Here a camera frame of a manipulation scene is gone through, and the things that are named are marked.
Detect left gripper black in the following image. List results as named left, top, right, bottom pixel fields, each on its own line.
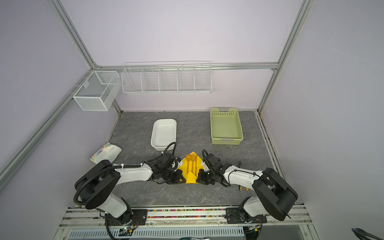
left=161, top=167, right=187, bottom=185

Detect orange plastic fork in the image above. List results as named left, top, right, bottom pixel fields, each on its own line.
left=192, top=154, right=198, bottom=175

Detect white oval plastic tub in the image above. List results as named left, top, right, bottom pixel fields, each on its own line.
left=151, top=119, right=177, bottom=152

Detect orange plastic spoon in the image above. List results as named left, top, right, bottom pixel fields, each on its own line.
left=185, top=154, right=193, bottom=174

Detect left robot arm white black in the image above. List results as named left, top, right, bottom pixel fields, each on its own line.
left=73, top=142, right=187, bottom=225

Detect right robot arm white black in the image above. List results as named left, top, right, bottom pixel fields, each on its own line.
left=196, top=150, right=298, bottom=223

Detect yellow black pliers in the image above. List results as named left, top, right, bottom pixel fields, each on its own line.
left=238, top=161, right=250, bottom=192

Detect green perforated plastic basket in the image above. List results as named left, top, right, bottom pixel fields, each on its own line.
left=210, top=108, right=244, bottom=145

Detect white mesh box basket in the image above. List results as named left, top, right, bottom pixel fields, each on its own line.
left=73, top=71, right=122, bottom=112

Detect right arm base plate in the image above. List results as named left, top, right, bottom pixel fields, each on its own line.
left=224, top=208, right=267, bottom=224

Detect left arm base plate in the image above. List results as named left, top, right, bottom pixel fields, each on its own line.
left=107, top=209, right=148, bottom=226

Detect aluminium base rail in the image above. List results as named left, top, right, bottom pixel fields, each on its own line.
left=59, top=205, right=313, bottom=229

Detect white wire wall rack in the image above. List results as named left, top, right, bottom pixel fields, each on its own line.
left=122, top=61, right=213, bottom=94

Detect black cable loop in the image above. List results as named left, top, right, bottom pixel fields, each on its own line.
left=351, top=227, right=382, bottom=240

